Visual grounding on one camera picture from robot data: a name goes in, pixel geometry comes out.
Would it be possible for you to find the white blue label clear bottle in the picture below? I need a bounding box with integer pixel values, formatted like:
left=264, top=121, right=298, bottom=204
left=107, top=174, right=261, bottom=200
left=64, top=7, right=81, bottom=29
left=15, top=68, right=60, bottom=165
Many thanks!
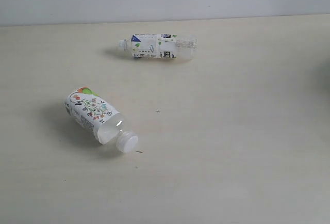
left=118, top=34, right=197, bottom=59

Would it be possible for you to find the floral label white-cap bottle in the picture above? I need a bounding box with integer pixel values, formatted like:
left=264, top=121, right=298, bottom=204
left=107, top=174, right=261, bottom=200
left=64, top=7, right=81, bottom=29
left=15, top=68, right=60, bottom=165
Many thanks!
left=64, top=87, right=139, bottom=153

